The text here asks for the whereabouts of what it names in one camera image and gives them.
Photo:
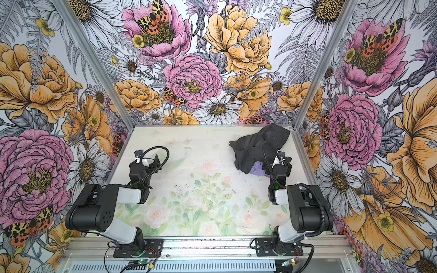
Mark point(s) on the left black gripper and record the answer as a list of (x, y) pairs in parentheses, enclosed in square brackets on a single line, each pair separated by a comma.
[(146, 167)]

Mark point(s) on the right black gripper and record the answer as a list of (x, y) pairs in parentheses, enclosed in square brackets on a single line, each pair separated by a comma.
[(281, 165)]

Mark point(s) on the lavender purple cloth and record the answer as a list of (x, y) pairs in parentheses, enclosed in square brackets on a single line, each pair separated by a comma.
[(259, 169)]

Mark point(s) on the dark grey cloth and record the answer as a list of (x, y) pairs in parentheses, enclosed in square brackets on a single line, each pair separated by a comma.
[(256, 147)]

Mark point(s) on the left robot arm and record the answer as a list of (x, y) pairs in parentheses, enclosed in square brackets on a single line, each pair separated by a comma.
[(94, 209)]

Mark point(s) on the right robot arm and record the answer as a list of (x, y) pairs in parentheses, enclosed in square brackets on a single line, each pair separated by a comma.
[(309, 213)]

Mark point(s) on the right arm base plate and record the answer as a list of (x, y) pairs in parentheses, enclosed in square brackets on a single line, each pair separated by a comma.
[(269, 247)]

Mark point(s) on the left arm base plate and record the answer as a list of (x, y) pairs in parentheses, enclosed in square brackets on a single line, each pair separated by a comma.
[(152, 248)]

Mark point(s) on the aluminium front rail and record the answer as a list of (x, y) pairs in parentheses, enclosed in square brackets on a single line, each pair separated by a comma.
[(215, 247)]

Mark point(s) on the white vented cable duct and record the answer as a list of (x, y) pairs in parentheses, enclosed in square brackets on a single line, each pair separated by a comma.
[(177, 266)]

